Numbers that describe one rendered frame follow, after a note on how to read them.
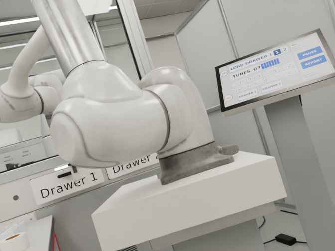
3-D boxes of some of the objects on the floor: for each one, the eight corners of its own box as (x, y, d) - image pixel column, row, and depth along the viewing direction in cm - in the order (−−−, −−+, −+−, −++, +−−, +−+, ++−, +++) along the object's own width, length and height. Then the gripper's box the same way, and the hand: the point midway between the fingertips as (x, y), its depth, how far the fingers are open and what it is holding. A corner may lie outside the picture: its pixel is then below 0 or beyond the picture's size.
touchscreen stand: (419, 324, 112) (334, 60, 113) (292, 329, 128) (219, 97, 130) (379, 256, 158) (319, 69, 160) (289, 266, 175) (236, 96, 176)
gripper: (73, 126, 111) (89, 181, 115) (67, 121, 134) (81, 167, 138) (52, 132, 109) (69, 188, 112) (50, 126, 131) (64, 172, 135)
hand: (75, 174), depth 125 cm, fingers open, 13 cm apart
